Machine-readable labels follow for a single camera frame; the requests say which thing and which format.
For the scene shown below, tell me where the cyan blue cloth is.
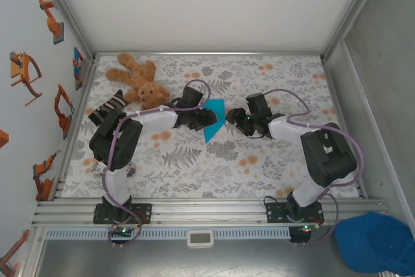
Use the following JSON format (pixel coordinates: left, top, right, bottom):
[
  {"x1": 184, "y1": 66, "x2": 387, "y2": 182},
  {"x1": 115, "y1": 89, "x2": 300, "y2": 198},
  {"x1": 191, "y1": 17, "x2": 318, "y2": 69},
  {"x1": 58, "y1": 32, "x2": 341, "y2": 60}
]
[{"x1": 201, "y1": 98, "x2": 227, "y2": 145}]

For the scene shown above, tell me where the floral fern print tablecloth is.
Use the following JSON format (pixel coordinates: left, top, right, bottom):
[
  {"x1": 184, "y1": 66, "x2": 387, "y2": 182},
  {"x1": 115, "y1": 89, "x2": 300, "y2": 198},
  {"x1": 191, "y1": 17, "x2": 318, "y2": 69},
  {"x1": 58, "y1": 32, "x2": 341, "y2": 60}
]
[{"x1": 60, "y1": 53, "x2": 361, "y2": 199}]

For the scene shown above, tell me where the brown teddy bear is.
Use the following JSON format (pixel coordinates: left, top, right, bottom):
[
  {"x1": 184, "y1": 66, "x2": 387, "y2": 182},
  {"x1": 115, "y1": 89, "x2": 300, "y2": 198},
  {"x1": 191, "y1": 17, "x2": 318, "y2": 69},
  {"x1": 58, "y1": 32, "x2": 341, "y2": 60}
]
[{"x1": 105, "y1": 52, "x2": 172, "y2": 112}]

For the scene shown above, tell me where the american flag patterned sock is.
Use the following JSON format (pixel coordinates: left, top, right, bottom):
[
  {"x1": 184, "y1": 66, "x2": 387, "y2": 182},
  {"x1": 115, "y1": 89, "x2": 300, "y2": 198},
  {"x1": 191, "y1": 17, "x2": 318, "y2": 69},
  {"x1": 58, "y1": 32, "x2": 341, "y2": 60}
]
[{"x1": 91, "y1": 162, "x2": 136, "y2": 178}]

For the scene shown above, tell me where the black white striped sock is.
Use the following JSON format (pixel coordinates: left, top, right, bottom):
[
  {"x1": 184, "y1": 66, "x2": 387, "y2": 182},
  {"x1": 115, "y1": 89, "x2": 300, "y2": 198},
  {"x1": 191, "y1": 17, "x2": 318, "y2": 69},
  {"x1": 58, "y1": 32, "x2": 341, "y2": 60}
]
[{"x1": 87, "y1": 89, "x2": 127, "y2": 126}]

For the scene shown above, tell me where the white digital timer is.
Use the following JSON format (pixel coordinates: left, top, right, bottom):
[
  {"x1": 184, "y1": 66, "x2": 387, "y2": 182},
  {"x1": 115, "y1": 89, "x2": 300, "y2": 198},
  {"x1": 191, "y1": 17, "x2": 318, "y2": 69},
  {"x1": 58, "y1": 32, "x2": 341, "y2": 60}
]
[{"x1": 185, "y1": 228, "x2": 216, "y2": 250}]

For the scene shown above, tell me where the blue cap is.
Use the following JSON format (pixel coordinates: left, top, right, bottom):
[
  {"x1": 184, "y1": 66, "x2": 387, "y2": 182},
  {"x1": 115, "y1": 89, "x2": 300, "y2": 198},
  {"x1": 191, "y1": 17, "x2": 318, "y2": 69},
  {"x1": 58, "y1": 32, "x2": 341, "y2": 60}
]
[{"x1": 333, "y1": 211, "x2": 415, "y2": 274}]

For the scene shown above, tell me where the aluminium back rail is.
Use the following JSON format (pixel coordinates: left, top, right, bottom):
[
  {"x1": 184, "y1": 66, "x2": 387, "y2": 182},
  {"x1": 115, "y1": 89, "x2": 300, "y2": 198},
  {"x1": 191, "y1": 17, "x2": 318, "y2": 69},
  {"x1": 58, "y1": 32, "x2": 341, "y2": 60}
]
[{"x1": 93, "y1": 51, "x2": 325, "y2": 58}]

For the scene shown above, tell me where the aluminium side rail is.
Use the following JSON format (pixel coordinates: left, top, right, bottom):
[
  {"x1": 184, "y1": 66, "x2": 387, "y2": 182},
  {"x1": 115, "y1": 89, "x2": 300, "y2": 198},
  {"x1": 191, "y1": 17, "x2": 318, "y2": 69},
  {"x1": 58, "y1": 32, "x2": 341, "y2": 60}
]
[
  {"x1": 322, "y1": 58, "x2": 370, "y2": 200},
  {"x1": 53, "y1": 58, "x2": 98, "y2": 200}
]

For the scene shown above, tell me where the aluminium front rail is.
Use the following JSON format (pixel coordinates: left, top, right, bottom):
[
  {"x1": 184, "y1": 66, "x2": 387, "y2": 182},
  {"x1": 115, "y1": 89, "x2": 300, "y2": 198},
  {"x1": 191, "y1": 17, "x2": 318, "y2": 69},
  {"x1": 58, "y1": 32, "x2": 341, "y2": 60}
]
[{"x1": 31, "y1": 197, "x2": 387, "y2": 227}]

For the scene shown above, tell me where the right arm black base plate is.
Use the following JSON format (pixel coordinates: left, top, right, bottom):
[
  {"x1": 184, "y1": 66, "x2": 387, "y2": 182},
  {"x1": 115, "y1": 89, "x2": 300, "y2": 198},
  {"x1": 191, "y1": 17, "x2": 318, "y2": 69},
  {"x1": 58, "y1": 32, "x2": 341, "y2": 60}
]
[{"x1": 265, "y1": 201, "x2": 326, "y2": 225}]

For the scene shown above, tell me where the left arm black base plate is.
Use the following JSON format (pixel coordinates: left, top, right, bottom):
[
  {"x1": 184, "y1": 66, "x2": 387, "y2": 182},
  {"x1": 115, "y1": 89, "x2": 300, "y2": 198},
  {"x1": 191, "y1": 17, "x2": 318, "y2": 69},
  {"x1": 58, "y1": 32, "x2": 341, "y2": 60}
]
[{"x1": 93, "y1": 202, "x2": 153, "y2": 225}]

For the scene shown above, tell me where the white slotted cable duct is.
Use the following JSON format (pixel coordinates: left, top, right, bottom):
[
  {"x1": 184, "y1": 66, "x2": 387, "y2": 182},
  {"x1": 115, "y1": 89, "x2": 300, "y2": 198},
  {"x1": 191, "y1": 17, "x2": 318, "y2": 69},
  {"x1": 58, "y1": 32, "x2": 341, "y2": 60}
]
[{"x1": 44, "y1": 227, "x2": 292, "y2": 240}]

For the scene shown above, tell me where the blue orange wall sticker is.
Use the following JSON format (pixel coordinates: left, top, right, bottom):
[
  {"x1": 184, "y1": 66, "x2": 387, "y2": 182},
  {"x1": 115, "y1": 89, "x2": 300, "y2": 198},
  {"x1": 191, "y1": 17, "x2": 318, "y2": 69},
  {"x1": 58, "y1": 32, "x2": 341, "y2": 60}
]
[{"x1": 73, "y1": 46, "x2": 87, "y2": 91}]

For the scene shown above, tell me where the aluminium frame post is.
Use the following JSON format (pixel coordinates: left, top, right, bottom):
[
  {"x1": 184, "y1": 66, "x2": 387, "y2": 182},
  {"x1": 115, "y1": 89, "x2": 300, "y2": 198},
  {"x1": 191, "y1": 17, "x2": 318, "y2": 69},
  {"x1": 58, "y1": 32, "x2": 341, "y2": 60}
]
[
  {"x1": 319, "y1": 0, "x2": 390, "y2": 64},
  {"x1": 36, "y1": 0, "x2": 98, "y2": 64}
]

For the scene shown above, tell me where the orange gripper wall sticker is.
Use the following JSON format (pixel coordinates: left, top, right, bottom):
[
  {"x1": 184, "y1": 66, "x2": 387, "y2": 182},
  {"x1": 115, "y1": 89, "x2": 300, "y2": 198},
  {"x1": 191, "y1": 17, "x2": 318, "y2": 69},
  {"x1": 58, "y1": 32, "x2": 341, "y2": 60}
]
[{"x1": 8, "y1": 51, "x2": 43, "y2": 106}]

